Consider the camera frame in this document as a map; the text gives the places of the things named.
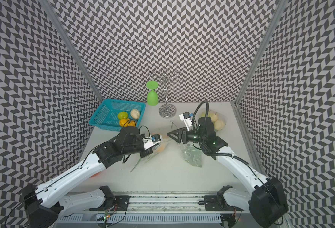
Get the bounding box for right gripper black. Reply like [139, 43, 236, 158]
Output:
[167, 126, 206, 145]

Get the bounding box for zip-top bag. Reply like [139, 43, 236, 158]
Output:
[178, 142, 202, 168]
[130, 141, 169, 172]
[198, 109, 226, 132]

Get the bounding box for yellow pear bag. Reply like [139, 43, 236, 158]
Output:
[127, 120, 136, 127]
[119, 118, 130, 127]

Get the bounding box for cream pear bag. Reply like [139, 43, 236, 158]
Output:
[130, 109, 141, 120]
[214, 119, 225, 131]
[208, 112, 219, 123]
[156, 144, 166, 153]

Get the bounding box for green pear bag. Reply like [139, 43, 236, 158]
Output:
[117, 111, 129, 120]

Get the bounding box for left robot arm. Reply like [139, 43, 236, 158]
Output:
[22, 126, 162, 228]

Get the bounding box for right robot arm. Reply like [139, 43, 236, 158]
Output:
[167, 117, 289, 228]

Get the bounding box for chrome glass holder stand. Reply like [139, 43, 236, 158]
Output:
[153, 68, 179, 118]

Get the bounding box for green plastic wine glass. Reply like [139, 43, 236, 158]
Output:
[146, 80, 159, 106]

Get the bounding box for orange bowl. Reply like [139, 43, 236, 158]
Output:
[90, 172, 102, 178]

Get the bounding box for teal plastic basket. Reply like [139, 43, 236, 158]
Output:
[89, 99, 146, 132]

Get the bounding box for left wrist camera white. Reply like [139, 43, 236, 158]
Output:
[142, 134, 162, 150]

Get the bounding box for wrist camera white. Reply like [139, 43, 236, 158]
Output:
[179, 112, 195, 132]
[142, 134, 162, 150]

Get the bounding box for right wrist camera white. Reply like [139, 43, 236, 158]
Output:
[179, 112, 195, 132]

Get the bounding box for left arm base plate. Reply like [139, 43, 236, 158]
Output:
[89, 195, 130, 212]

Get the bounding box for aluminium front rail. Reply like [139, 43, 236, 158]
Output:
[55, 190, 255, 217]

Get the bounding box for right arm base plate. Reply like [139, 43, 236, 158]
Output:
[198, 195, 243, 211]

